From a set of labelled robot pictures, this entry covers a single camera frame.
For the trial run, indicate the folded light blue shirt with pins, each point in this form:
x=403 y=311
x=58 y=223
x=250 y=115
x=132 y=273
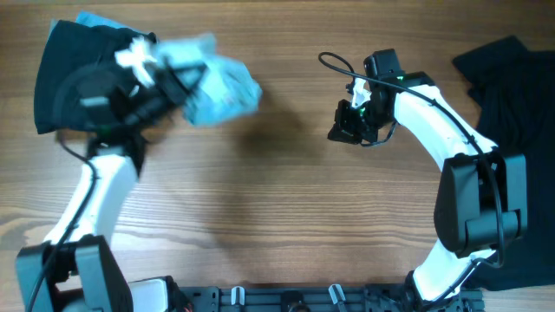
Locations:
x=88 y=19

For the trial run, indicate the folded black shirt on stack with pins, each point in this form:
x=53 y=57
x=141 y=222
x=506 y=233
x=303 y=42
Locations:
x=75 y=56

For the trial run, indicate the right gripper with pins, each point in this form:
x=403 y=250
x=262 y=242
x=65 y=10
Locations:
x=342 y=128

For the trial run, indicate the light blue t-shirt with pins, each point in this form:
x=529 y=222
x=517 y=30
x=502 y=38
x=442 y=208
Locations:
x=222 y=87

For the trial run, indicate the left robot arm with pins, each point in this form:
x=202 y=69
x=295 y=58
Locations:
x=74 y=268

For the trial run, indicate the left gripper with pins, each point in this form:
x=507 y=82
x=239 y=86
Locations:
x=172 y=87

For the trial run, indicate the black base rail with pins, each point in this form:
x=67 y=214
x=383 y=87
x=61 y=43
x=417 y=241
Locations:
x=303 y=299

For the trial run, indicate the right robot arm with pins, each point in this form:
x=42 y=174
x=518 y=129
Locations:
x=481 y=204

